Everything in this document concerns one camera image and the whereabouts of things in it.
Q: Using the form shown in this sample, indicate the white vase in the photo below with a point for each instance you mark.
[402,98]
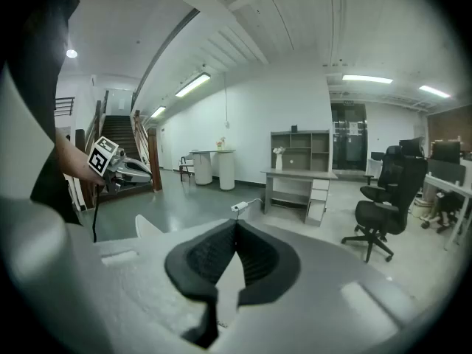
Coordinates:
[278,162]

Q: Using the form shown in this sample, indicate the brown wooden staircase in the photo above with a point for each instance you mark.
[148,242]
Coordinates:
[118,138]

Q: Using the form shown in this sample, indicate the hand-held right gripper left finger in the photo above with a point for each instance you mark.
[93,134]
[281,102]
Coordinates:
[191,271]

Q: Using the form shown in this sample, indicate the round ceiling light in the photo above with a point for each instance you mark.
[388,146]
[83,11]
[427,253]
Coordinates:
[71,53]

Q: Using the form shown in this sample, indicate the wooden shelf unit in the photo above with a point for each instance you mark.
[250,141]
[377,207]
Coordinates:
[300,149]

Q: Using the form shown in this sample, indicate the white office desk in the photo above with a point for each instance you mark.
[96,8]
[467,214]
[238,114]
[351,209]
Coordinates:
[451,194]

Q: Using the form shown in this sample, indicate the dark desk divider panel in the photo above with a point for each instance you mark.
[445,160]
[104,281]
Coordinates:
[446,172]

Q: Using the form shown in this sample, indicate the pink flower pot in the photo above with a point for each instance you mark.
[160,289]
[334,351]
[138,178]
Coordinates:
[220,144]

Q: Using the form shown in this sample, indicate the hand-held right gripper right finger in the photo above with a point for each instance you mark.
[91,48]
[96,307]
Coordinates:
[269,267]

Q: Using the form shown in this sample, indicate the white wall conduit with socket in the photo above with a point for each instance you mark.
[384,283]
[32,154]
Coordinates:
[226,101]

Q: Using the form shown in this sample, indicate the black metal railing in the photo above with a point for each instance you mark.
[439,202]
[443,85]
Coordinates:
[64,106]

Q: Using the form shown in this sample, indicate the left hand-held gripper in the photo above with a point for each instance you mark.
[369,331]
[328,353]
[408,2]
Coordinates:
[110,164]

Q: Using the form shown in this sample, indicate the white flower bouquet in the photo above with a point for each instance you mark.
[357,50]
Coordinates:
[278,150]

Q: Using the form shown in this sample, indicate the person in black shirt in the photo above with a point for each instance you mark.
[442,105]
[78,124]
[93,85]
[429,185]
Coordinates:
[37,87]

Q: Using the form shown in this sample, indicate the white power strip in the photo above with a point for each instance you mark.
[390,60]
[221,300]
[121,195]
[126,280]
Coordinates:
[239,207]

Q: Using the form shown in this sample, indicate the black mesh office chair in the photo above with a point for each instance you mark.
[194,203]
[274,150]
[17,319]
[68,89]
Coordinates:
[394,212]
[383,183]

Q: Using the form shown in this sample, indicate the long ceiling tube light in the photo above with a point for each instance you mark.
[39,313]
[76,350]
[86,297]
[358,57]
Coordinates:
[192,84]
[367,79]
[435,91]
[158,111]

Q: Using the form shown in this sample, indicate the dark glass double door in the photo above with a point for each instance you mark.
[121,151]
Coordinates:
[348,138]

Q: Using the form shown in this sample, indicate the grey wooden desk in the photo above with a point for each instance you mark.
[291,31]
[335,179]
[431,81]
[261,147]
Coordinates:
[291,184]

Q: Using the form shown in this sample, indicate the person's left forearm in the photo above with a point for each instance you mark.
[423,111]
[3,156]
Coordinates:
[72,159]

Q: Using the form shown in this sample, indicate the white curved bar table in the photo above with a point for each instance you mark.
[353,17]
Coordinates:
[212,168]

